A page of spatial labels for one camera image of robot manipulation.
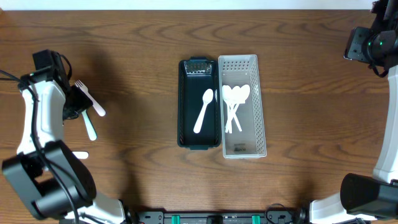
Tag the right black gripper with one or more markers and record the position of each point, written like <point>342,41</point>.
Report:
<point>354,45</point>

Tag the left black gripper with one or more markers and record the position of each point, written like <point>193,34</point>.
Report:
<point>78,104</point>

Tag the white plastic spoon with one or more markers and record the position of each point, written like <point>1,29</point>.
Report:
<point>206,99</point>
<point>234,100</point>
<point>244,94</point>
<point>226,89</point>

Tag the clear white plastic basket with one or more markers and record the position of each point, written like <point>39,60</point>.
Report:
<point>250,143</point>

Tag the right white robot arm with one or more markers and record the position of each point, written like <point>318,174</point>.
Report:
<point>366,198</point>

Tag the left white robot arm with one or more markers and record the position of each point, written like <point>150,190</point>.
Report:
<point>47,176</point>

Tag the white plastic fork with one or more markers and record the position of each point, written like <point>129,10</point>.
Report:
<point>98,108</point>
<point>89,126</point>
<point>81,154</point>

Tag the dark green plastic basket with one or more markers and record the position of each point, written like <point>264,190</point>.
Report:
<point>195,76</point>

